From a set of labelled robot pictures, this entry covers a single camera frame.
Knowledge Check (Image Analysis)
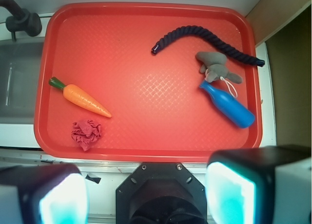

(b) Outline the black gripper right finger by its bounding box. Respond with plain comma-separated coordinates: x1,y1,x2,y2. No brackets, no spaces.
205,144,312,224

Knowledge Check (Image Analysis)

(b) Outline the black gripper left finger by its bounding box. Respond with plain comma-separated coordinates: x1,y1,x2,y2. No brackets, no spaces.
0,163,89,224

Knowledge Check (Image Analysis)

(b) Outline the crumpled red cloth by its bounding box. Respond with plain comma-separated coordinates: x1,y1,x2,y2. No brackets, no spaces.
71,120,102,152

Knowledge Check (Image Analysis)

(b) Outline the blue plastic bottle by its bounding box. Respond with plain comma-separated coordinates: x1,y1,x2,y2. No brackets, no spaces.
199,81,255,129

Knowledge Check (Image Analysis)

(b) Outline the orange toy carrot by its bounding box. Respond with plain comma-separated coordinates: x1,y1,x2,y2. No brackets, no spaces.
49,77,112,118

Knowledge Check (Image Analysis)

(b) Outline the red plastic tray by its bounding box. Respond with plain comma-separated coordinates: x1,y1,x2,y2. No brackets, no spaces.
34,2,262,163

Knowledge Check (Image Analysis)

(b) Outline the grey plush mouse toy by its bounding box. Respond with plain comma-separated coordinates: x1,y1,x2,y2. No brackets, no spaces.
195,51,243,84

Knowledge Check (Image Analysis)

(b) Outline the metal sink basin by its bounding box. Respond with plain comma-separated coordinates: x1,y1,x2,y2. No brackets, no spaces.
0,37,44,124

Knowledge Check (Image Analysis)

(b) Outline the black faucet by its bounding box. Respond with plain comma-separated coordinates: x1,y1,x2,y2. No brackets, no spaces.
0,0,42,42

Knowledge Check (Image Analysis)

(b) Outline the black octagonal mount plate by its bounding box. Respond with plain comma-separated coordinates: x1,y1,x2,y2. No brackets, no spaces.
116,163,208,224

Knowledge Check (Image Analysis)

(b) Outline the dark blue twisted rope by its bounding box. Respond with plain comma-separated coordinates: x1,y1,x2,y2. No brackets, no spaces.
151,25,265,67

